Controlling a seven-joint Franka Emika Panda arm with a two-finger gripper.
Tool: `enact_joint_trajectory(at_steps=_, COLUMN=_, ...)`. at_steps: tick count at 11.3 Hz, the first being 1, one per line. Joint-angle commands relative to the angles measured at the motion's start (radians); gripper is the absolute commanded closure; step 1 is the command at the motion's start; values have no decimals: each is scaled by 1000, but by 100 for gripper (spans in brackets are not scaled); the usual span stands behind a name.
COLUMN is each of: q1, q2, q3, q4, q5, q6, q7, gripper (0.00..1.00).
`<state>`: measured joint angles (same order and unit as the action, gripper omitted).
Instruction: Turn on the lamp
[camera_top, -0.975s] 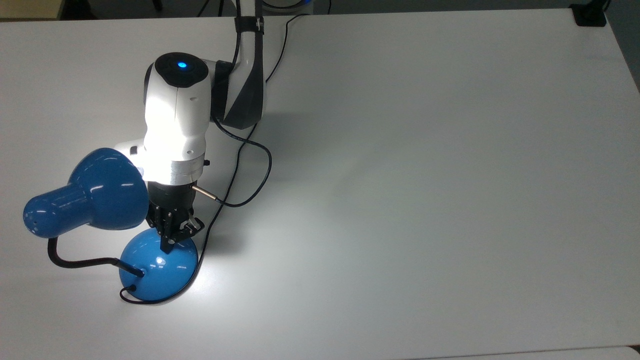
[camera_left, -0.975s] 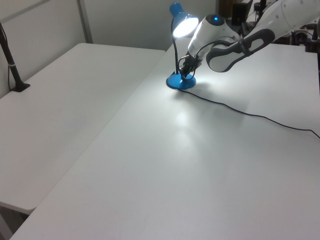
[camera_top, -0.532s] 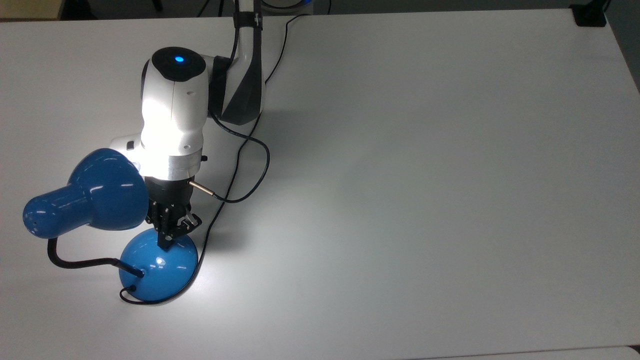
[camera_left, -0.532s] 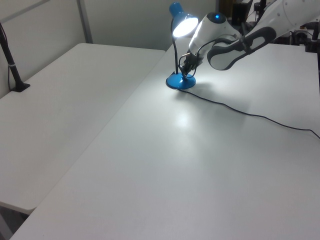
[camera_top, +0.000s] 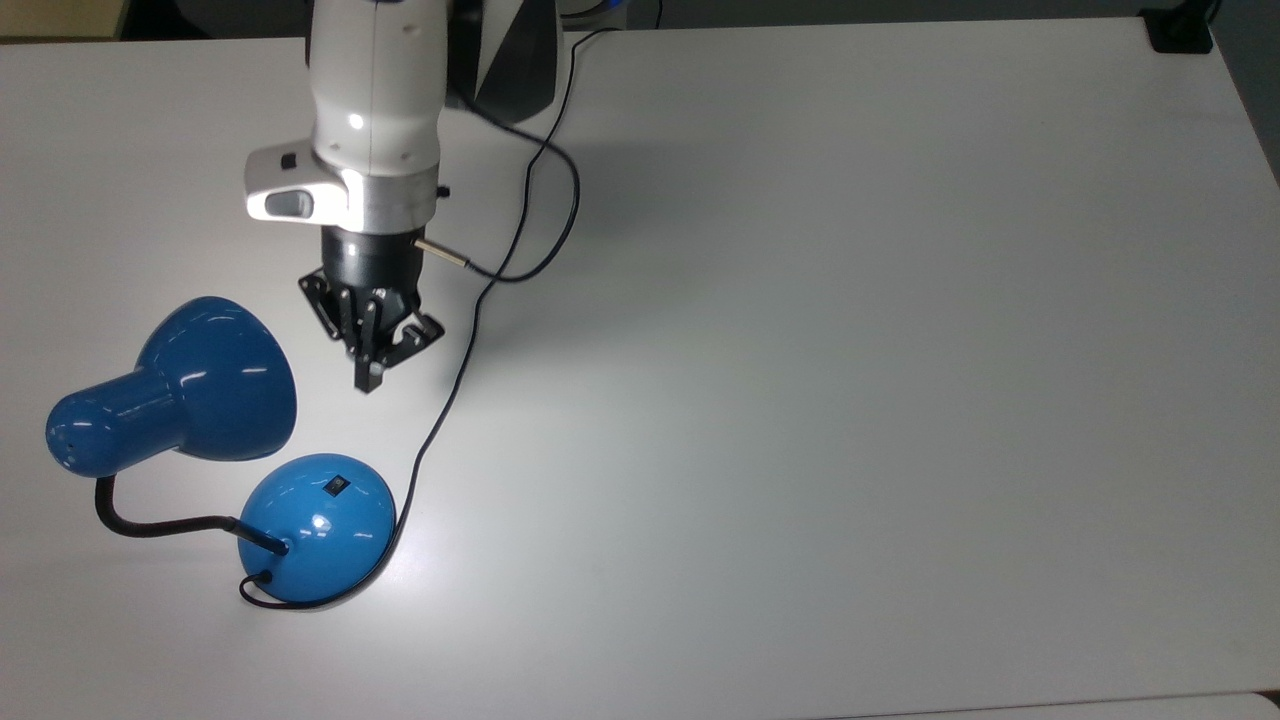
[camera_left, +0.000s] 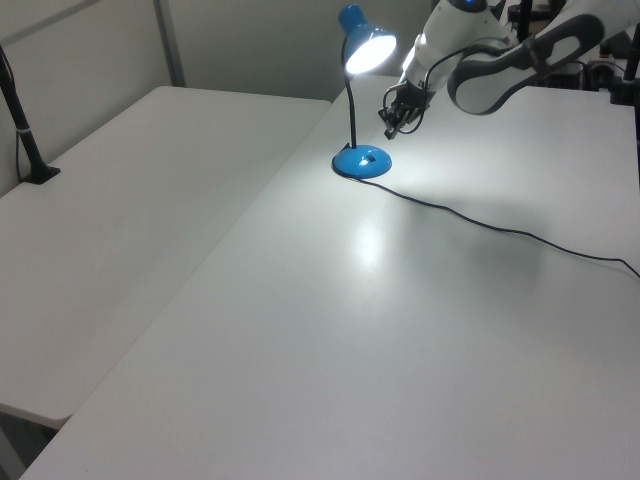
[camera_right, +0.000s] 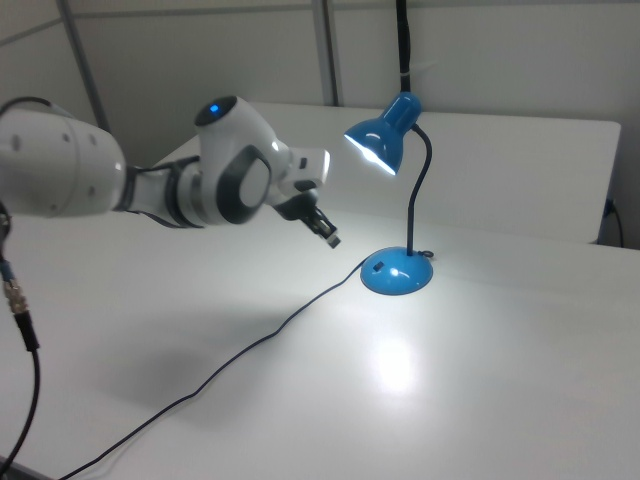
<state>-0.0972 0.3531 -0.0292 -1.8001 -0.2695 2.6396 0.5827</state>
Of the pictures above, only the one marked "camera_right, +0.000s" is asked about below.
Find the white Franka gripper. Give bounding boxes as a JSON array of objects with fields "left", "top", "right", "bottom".
[{"left": 273, "top": 145, "right": 345, "bottom": 250}]

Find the blue gooseneck desk lamp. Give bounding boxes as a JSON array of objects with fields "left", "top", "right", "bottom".
[{"left": 343, "top": 91, "right": 435, "bottom": 296}]

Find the grey metal partition post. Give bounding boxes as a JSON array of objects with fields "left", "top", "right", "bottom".
[
  {"left": 60, "top": 0, "right": 110, "bottom": 132},
  {"left": 313, "top": 0, "right": 345, "bottom": 107}
]

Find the black camera stand pole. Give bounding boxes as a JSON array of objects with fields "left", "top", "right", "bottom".
[{"left": 395, "top": 0, "right": 414, "bottom": 95}]

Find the black lamp power cable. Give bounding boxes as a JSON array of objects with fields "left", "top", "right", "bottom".
[{"left": 59, "top": 249, "right": 435, "bottom": 480}]

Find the thin black hanging cable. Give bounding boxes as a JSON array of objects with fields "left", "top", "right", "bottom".
[{"left": 605, "top": 198, "right": 627, "bottom": 247}]

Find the grey cable with metal connector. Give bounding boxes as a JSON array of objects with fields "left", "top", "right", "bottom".
[{"left": 0, "top": 199, "right": 44, "bottom": 469}]

